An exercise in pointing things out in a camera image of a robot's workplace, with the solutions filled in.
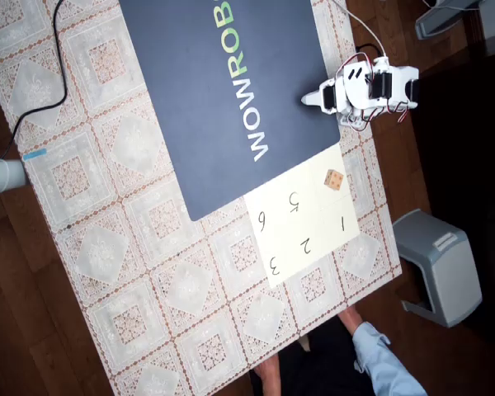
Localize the white paper with handwritten numbers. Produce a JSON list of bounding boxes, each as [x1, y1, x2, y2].
[[243, 144, 361, 289]]

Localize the person's right hand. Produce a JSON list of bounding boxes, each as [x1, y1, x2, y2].
[[337, 307, 365, 332]]

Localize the person's right forearm blue sleeve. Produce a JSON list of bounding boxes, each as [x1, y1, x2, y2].
[[351, 320, 428, 396]]

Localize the grey plastic stool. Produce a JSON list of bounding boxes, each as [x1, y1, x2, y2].
[[391, 208, 483, 329]]

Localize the white USB cable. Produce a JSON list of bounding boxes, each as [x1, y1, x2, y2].
[[329, 0, 389, 59]]

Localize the thin black cable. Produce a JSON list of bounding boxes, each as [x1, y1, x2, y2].
[[0, 0, 69, 162]]

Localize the small wooden die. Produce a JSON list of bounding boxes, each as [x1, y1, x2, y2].
[[323, 168, 345, 192]]

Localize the white lace tablecloth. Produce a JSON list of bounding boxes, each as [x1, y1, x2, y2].
[[0, 0, 403, 396]]

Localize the dark blue WOWROBO mat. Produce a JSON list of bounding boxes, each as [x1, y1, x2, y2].
[[118, 0, 342, 223]]

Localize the person's left hand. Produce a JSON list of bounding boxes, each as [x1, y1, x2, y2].
[[250, 356, 282, 396]]

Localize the dark trousers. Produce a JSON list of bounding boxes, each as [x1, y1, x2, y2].
[[271, 317, 375, 396]]

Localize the grey plastic object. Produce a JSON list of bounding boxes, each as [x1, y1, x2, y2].
[[414, 0, 486, 40]]

